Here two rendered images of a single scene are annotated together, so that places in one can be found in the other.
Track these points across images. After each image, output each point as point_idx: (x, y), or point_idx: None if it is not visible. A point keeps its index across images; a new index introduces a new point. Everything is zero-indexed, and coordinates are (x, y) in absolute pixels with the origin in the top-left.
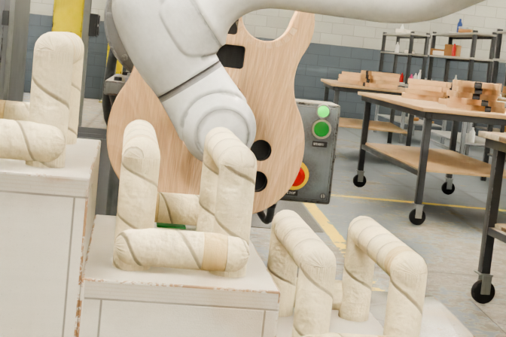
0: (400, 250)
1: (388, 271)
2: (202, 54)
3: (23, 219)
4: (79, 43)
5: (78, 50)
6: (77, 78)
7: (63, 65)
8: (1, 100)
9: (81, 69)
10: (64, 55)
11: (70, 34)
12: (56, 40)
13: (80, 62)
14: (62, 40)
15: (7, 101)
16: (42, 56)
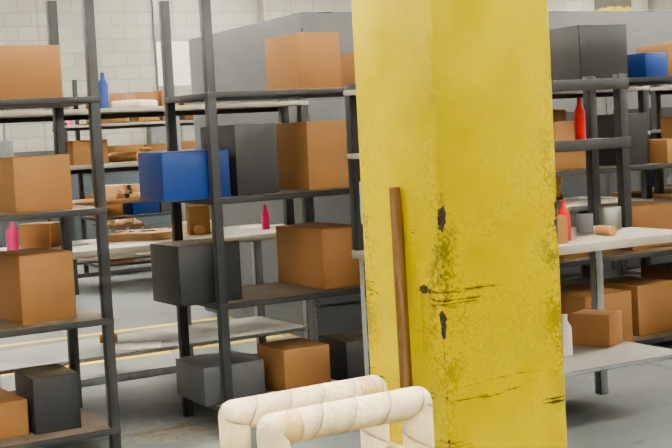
0: None
1: None
2: None
3: None
4: (372, 407)
5: (343, 419)
6: (416, 433)
7: (266, 444)
8: (392, 445)
9: (422, 423)
10: (265, 435)
11: (339, 404)
12: (262, 422)
13: (419, 416)
14: (266, 422)
15: (395, 446)
16: (256, 435)
